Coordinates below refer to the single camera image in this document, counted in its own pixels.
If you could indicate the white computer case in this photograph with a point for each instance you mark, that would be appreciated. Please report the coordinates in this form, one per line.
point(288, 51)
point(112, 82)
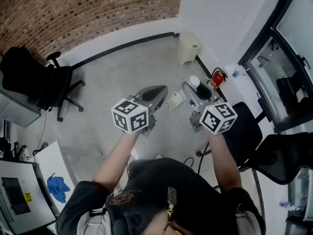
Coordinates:
point(22, 180)

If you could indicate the white desk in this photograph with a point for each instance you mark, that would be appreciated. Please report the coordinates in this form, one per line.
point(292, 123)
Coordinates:
point(52, 163)

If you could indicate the person's left forearm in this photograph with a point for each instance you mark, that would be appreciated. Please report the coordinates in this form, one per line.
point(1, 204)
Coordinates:
point(115, 158)

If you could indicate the small printed packet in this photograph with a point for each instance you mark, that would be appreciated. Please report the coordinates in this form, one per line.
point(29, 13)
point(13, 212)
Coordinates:
point(174, 101)

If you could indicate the red fire extinguisher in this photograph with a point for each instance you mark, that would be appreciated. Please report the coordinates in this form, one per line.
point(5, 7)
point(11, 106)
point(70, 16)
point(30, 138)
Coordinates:
point(217, 78)

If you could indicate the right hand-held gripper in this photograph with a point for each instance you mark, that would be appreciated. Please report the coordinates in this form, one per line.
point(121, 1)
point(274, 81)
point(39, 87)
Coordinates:
point(217, 119)

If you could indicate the person's right silver sneaker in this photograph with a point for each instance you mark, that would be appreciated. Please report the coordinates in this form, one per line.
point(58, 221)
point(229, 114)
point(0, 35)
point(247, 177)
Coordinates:
point(159, 156)

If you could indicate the black framed glass door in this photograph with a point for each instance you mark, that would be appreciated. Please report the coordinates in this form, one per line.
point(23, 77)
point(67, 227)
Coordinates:
point(288, 82)

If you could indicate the person's right forearm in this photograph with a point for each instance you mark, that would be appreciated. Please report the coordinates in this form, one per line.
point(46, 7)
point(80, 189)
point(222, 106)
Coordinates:
point(222, 160)

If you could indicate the clear bottle blue label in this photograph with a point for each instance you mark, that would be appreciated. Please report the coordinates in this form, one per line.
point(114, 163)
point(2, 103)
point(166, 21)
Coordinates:
point(289, 205)

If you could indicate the black mesh back chair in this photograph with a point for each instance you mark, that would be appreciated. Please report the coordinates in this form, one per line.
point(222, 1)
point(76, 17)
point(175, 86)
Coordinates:
point(283, 155)

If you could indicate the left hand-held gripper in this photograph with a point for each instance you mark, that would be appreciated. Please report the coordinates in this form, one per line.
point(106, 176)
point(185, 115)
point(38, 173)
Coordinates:
point(129, 116)

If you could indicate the small teal bottle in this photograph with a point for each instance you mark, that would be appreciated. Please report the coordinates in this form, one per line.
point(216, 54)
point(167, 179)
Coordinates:
point(236, 73)

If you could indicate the beige pedal trash bin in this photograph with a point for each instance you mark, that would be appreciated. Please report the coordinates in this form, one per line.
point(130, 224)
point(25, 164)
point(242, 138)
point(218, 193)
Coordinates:
point(187, 49)

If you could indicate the black swivel office chair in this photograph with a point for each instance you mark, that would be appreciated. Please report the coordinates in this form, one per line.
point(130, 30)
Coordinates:
point(31, 79)

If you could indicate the blue cloth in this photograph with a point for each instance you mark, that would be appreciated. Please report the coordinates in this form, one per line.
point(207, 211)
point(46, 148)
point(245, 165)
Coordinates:
point(57, 187)

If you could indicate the person's black shirt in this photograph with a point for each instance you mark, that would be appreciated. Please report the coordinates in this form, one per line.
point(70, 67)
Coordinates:
point(151, 180)

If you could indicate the black padded seat chair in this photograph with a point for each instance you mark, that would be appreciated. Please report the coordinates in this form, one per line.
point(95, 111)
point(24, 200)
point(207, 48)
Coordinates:
point(244, 128)

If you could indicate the clear plastic bottle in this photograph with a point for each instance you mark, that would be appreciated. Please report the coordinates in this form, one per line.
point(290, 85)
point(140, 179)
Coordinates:
point(193, 81)

